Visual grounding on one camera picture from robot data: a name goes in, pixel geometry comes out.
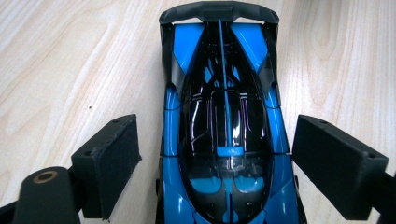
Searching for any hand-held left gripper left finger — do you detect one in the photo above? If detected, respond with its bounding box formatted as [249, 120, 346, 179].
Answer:
[70, 114, 143, 220]

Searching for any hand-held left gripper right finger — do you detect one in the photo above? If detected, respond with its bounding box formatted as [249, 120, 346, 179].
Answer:
[291, 114, 389, 221]

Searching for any blue toy car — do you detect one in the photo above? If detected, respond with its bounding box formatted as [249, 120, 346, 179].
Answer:
[155, 0, 307, 224]

